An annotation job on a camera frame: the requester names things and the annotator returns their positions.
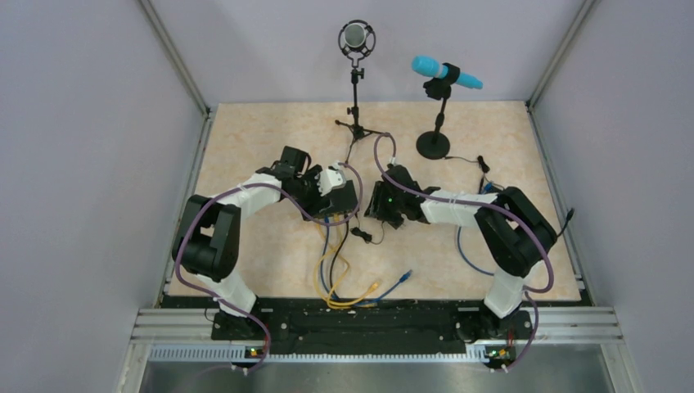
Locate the blue microphone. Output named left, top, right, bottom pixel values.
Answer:
left=411, top=55, right=484, bottom=160

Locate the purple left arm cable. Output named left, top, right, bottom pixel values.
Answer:
left=173, top=161, right=364, bottom=375

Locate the thin black adapter cord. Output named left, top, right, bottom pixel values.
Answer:
left=349, top=214, right=386, bottom=246

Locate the silver condenser microphone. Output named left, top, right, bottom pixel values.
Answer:
left=338, top=20, right=376, bottom=57

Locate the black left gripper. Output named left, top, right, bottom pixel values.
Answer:
left=288, top=165, right=334, bottom=220

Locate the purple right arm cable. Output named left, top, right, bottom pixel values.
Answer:
left=372, top=132, right=555, bottom=373

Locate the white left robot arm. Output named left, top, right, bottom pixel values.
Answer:
left=171, top=147, right=346, bottom=339

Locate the blue ethernet cable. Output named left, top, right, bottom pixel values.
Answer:
left=318, top=216, right=413, bottom=306
left=456, top=181, right=497, bottom=278

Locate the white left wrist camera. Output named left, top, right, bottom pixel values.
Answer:
left=317, top=165, right=347, bottom=197

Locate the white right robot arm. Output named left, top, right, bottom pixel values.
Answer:
left=365, top=165, right=558, bottom=337

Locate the yellow ethernet cable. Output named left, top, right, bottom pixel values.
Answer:
left=325, top=215, right=380, bottom=311
left=312, top=215, right=351, bottom=310

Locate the black tripod microphone stand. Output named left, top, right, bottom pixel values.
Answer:
left=335, top=57, right=385, bottom=163

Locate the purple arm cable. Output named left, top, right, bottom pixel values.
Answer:
left=372, top=132, right=555, bottom=373
left=173, top=161, right=364, bottom=375

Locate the black network switch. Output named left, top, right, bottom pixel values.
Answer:
left=306, top=180, right=358, bottom=219

